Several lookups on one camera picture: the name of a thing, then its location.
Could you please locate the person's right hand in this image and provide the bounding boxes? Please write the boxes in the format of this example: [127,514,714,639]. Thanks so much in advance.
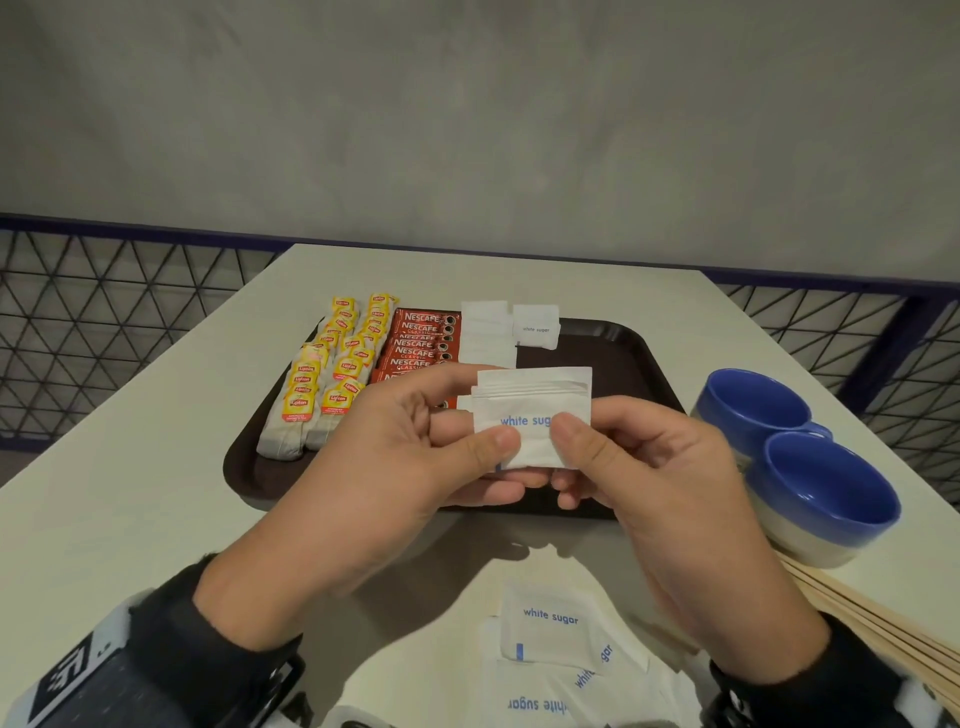
[549,395,832,685]

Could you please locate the person's left hand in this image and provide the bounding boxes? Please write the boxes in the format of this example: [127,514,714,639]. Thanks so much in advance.
[193,365,553,652]

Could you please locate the white sugar sachets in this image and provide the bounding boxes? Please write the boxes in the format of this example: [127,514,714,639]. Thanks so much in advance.
[479,581,703,728]

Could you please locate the brown plastic tray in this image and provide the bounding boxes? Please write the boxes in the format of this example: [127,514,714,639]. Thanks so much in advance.
[222,314,688,520]

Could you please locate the row of red Nescafe sachets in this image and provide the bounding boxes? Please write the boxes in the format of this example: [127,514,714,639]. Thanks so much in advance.
[367,307,463,410]

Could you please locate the row of white sugar packets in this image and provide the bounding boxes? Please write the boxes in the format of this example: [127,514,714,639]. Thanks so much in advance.
[457,299,519,414]

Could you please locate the bundle of wooden stir sticks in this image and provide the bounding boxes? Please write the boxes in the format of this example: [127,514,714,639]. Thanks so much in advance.
[779,554,960,706]

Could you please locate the blue cup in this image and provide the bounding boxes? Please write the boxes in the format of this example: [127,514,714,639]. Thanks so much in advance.
[746,429,903,570]
[689,367,834,470]

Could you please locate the black right wrist band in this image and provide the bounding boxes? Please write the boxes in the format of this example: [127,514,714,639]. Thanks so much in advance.
[701,611,960,728]

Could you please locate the black wrist band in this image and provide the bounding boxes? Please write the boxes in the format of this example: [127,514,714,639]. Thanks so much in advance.
[22,554,309,728]
[701,611,960,728]

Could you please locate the black left wrist band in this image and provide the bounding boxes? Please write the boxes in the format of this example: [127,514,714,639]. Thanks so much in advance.
[22,554,309,728]

